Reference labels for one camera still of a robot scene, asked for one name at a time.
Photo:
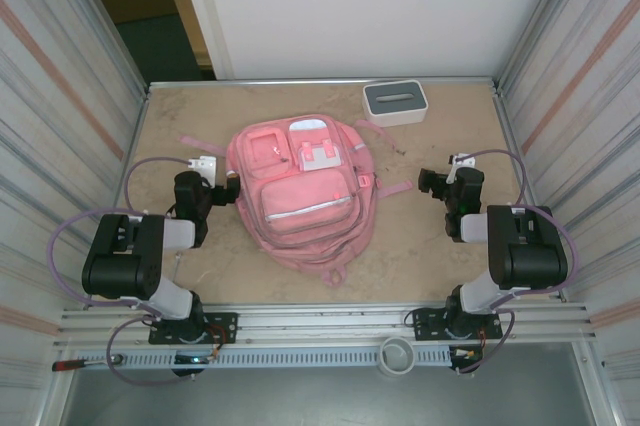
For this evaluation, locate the pink school backpack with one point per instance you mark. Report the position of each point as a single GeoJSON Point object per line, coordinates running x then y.
{"type": "Point", "coordinates": [305, 206]}

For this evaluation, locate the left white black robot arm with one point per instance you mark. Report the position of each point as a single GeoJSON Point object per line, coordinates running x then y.
{"type": "Point", "coordinates": [125, 256]}

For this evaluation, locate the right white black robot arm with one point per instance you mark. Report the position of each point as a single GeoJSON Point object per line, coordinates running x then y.
{"type": "Point", "coordinates": [525, 246]}

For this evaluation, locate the thin metal pen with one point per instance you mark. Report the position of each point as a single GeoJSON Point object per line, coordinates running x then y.
{"type": "Point", "coordinates": [177, 263]}

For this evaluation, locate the white grey tissue box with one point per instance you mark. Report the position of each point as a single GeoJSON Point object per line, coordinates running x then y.
{"type": "Point", "coordinates": [395, 102]}

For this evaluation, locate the striped white side panel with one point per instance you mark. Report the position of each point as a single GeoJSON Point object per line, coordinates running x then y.
{"type": "Point", "coordinates": [590, 121]}
{"type": "Point", "coordinates": [50, 121]}

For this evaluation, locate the small black controller board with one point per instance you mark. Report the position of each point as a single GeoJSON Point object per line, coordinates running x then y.
{"type": "Point", "coordinates": [192, 360]}
{"type": "Point", "coordinates": [467, 356]}

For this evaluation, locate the grey tape roll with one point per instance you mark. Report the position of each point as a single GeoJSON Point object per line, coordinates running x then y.
{"type": "Point", "coordinates": [397, 366]}

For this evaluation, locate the grey metal shelf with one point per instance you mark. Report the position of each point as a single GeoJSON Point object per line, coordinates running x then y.
{"type": "Point", "coordinates": [320, 396]}

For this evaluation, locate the thin aluminium table edge rail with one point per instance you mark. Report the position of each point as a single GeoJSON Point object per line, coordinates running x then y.
{"type": "Point", "coordinates": [300, 81]}

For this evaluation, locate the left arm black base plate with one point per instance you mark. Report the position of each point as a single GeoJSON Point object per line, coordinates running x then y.
{"type": "Point", "coordinates": [225, 327]}

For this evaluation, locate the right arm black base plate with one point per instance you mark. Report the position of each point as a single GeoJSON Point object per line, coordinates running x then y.
{"type": "Point", "coordinates": [425, 323]}

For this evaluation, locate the aluminium frame rail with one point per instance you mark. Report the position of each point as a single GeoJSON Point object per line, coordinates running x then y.
{"type": "Point", "coordinates": [325, 318]}

